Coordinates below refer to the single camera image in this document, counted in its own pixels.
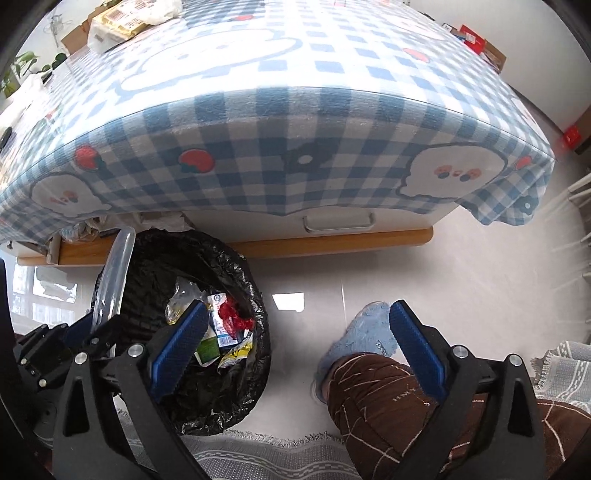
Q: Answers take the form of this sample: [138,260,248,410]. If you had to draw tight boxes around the white table drawer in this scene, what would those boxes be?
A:
[182,203,462,245]

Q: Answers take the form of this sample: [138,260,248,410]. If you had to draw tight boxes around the wooden table rail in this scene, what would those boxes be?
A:
[46,225,435,267]

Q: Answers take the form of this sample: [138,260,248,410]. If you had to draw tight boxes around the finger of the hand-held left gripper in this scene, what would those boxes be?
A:
[25,316,125,391]
[14,313,95,365]

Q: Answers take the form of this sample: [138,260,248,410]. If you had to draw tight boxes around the crumpled plastic under table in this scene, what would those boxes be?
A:
[60,211,195,241]

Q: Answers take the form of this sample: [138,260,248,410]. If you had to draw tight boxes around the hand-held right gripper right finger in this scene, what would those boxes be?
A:
[389,300,548,480]

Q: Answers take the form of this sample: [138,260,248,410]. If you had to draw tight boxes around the green medicine box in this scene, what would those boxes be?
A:
[196,337,222,366]

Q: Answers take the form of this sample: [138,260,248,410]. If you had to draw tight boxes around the person's leg in brown pants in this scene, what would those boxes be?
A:
[325,352,591,480]

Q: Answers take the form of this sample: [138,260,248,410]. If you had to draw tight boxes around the clear bag with yellow print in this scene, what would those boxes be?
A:
[165,277,205,325]

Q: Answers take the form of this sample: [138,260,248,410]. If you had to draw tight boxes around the clear plastic bottle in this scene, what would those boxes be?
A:
[91,227,136,356]

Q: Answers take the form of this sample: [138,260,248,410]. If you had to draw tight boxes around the yellow snack packet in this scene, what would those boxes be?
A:
[216,331,254,371]

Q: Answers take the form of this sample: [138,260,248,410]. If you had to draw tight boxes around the red box on cardboard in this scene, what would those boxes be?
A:
[455,23,507,71]

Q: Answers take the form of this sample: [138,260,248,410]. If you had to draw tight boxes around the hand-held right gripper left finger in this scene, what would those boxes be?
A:
[52,300,209,480]

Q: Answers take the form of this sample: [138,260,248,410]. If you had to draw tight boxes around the gold bread bag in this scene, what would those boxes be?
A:
[88,0,182,54]

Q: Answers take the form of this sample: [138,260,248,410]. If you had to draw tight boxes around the blue checked tablecloth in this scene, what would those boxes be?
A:
[0,0,557,244]

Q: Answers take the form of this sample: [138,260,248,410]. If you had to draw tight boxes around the green potted plant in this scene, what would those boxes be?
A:
[0,51,66,99]

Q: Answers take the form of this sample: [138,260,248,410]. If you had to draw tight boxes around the grey fringed rug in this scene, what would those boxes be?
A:
[113,340,591,480]

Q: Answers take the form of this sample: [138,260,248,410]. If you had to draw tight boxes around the red mesh net bag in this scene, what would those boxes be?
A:
[219,298,256,334]

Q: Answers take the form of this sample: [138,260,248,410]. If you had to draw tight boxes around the bin with black liner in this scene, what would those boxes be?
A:
[95,229,271,437]

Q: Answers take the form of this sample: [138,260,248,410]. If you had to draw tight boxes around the white plastic bag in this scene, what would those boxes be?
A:
[0,74,52,139]

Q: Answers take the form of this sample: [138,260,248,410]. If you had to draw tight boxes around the plain cardboard box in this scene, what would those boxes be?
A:
[60,18,94,52]

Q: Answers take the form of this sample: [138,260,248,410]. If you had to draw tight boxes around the light blue fluffy slipper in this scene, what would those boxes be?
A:
[314,301,401,403]

